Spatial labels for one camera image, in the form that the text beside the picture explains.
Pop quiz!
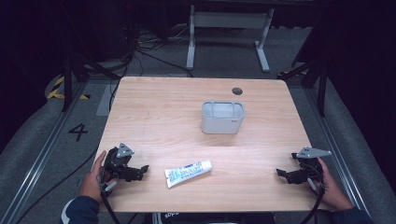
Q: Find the white plastic container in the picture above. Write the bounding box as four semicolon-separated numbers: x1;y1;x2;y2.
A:
200;100;248;135

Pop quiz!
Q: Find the yellow black floor tape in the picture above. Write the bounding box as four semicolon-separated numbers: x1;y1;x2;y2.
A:
46;76;92;101

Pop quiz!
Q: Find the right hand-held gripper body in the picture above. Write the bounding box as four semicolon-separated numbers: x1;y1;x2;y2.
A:
290;146;332;189

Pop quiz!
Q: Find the left hand-held gripper cable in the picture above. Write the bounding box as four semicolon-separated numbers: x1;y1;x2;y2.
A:
99;182;123;224

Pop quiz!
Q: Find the black floor cable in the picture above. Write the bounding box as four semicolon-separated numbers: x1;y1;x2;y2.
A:
14;145;101;224

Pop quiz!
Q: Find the metal floor rail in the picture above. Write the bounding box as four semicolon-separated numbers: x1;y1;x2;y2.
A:
0;81;90;224
305;87;372;218

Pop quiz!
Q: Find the person's right hand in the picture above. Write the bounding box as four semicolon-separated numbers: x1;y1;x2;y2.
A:
307;157;355;213

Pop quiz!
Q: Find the black device under table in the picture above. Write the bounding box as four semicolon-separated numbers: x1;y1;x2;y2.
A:
151;211;276;224

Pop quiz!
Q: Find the hand-held gripper cable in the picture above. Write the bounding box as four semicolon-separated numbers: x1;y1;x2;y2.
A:
299;186;327;224
99;182;123;224

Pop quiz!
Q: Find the white metal desk frame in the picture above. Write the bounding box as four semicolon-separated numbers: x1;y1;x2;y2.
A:
185;4;276;74

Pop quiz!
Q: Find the black tripod stand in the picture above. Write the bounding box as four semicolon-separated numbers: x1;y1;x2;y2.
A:
277;55;332;119
60;51;121;114

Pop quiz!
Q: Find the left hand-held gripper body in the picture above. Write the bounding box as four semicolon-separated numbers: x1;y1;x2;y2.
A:
102;142;135;189

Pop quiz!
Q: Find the white toothpaste tube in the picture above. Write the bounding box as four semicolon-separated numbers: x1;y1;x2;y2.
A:
163;160;214;189

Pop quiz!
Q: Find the right hand-held gripper cable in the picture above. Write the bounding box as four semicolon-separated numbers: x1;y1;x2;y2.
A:
299;186;327;224

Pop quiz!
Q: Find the bundle of floor cables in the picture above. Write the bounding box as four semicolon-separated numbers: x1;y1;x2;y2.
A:
107;23;195;112

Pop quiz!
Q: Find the person's left hand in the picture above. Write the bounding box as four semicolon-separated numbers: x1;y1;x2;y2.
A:
79;150;114;205

